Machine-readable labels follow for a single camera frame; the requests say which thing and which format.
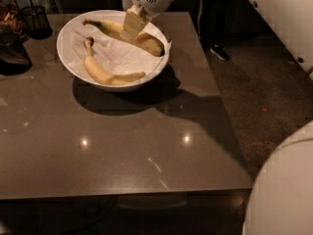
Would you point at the black sneaker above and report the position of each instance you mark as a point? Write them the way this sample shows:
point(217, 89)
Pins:
point(218, 51)

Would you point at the person leg dark trousers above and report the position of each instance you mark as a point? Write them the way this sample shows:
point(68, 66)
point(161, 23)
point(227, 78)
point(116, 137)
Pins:
point(213, 21)

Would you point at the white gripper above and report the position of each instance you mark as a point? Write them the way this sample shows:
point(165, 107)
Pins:
point(136, 16)

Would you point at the clear snack bag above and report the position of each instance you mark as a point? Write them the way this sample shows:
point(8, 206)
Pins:
point(11, 17)

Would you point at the white paper liner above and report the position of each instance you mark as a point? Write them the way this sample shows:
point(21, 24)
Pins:
point(113, 55)

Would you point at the yellow banana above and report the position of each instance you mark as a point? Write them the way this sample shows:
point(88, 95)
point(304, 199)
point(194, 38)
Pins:
point(143, 40)
point(102, 76)

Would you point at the black mesh pen cup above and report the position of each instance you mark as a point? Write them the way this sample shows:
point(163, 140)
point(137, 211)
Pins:
point(36, 21)

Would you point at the white bowl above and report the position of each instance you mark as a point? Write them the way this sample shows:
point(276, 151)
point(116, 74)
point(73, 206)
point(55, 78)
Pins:
point(115, 16)

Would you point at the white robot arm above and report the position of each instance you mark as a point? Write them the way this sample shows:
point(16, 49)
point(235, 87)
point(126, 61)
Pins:
point(281, 200)

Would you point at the black wire basket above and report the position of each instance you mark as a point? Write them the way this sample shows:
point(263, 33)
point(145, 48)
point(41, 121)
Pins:
point(13, 57)

